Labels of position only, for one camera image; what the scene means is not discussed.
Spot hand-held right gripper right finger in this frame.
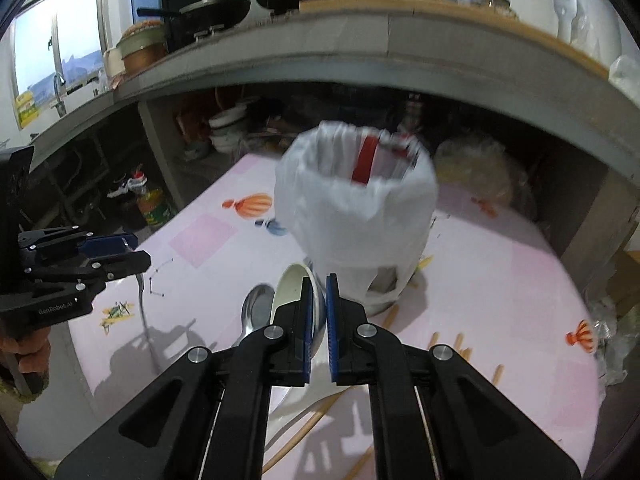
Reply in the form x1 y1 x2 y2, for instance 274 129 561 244
325 273 583 480

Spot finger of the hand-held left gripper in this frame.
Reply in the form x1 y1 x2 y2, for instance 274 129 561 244
25 250 152 295
19 226 139 267

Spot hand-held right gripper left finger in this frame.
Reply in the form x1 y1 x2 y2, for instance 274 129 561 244
55 278 316 480

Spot white ceramic spoon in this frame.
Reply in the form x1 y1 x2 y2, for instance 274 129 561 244
270 262 328 361

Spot steel spoon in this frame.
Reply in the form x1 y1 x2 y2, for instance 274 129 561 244
231 284 277 348

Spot white plastic liner bag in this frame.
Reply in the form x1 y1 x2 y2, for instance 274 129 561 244
274 120 440 306

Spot person's left hand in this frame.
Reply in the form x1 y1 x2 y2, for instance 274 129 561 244
0 331 50 377

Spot cooking oil bottle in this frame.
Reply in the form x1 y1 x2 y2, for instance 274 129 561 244
129 170 175 231

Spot sink drain pipes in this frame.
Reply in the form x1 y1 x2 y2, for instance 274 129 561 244
30 127 116 231

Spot yellow green detergent bottle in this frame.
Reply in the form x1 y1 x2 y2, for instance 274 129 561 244
14 91 40 130

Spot sink faucet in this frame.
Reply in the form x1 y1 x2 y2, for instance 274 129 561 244
50 71 70 117

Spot orange snack packet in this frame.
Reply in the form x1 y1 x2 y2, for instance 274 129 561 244
175 102 211 156

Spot window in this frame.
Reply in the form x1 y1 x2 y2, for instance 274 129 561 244
10 0 108 98

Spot white ceramic cup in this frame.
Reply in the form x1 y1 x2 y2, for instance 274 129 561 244
102 47 125 80

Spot stack of ceramic bowls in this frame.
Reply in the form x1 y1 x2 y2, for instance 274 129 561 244
207 101 251 155

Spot red plastic spoon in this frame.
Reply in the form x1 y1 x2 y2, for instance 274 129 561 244
350 135 382 186

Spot stacked basins on counter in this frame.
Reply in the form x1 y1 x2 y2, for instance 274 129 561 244
119 19 168 75

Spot yellow plastic bag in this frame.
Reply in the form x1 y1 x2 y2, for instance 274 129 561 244
434 137 518 208

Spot gas stove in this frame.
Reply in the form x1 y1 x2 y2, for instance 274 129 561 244
192 7 301 43

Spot black wok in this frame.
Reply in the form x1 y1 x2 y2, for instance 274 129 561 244
136 0 252 30

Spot crumpled clear plastic bags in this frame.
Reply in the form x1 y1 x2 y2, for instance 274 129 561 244
587 295 636 388

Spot cardboard box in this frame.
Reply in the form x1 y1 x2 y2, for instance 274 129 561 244
607 247 640 318

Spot glass pickle jar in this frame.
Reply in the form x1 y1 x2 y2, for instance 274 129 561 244
486 0 520 20

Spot clear plastic bag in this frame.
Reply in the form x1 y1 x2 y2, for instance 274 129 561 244
607 54 640 103

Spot white kitchen appliance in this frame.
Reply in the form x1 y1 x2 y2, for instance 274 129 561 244
551 0 623 63

